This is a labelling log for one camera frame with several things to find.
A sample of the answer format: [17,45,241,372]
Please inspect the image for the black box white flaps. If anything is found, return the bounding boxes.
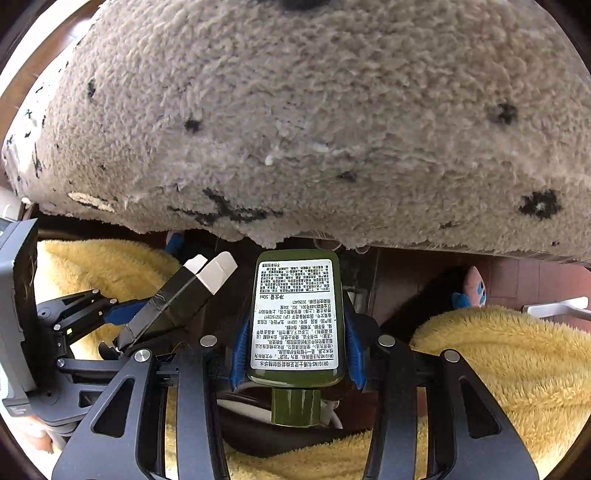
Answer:
[113,251,238,354]

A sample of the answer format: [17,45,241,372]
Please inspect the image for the large dark green bottle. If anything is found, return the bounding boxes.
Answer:
[246,249,346,428]

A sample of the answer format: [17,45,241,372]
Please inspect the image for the yellow fluffy trash bag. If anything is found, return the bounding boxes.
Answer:
[34,239,590,479]

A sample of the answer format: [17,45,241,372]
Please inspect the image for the person's left hand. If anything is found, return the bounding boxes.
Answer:
[18,416,54,454]

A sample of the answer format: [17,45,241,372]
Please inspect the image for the pink blue plush toy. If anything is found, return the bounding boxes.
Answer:
[452,266,487,309]

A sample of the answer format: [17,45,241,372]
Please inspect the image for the grey patterned fleece blanket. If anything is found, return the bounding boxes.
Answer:
[1,1,590,262]

